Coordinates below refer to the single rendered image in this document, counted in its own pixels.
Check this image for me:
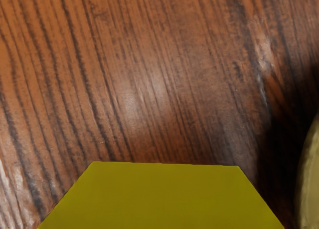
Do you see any yellow block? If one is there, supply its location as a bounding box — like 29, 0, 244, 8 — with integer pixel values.
37, 160, 285, 229

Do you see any olive green rounded fruit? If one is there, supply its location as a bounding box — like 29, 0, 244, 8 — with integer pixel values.
297, 119, 319, 229

